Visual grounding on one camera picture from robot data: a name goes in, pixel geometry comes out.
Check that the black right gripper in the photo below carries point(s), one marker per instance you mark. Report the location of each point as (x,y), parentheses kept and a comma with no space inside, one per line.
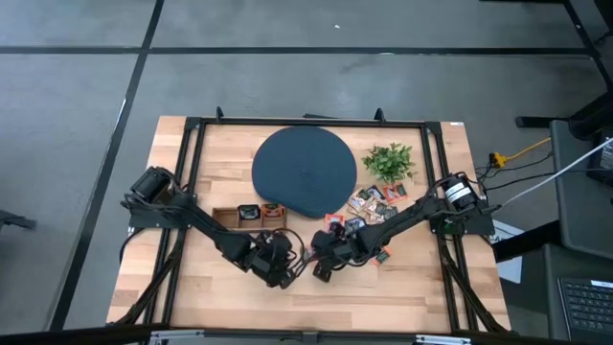
(342,249)

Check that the green plant white pot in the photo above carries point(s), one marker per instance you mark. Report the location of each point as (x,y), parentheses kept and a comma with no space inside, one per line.
(389,164)

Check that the black chair base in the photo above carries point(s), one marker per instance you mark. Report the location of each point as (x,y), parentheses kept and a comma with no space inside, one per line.
(589,115)

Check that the black crossbar silver brackets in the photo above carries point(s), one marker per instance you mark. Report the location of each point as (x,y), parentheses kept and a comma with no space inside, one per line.
(306,338)

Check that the dark blue tea packet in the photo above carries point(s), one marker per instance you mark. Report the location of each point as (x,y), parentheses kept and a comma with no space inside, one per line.
(249,212)
(355,224)
(376,192)

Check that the black chair foot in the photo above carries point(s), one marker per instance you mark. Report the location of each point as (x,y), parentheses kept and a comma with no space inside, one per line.
(16,220)

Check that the white panel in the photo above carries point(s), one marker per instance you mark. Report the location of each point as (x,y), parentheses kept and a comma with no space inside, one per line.
(510,268)

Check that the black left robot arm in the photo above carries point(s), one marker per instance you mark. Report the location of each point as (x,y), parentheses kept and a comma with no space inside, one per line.
(201,220)

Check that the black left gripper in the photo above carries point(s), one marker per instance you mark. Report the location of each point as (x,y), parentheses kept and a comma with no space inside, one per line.
(270,261)

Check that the black aluminium rig frame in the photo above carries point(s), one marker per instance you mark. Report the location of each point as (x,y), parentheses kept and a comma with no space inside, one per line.
(311,122)

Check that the black desk leg bar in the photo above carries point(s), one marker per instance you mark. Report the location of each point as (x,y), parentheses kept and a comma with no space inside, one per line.
(527,242)

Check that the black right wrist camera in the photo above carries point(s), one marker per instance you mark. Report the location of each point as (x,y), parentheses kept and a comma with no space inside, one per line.
(336,230)

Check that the wooden compartment organizer box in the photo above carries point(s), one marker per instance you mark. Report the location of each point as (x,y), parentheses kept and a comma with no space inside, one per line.
(225,218)

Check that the grey laptop keyboard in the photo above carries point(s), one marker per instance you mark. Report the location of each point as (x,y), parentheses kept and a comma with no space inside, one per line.
(589,306)

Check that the grey desk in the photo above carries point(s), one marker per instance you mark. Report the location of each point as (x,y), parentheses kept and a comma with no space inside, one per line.
(579,215)

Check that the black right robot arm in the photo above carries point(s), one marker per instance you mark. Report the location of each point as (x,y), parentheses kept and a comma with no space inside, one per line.
(407,215)

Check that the orange peach tea packet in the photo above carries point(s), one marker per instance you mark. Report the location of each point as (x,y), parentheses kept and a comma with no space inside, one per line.
(395,193)
(273,211)
(383,257)
(333,219)

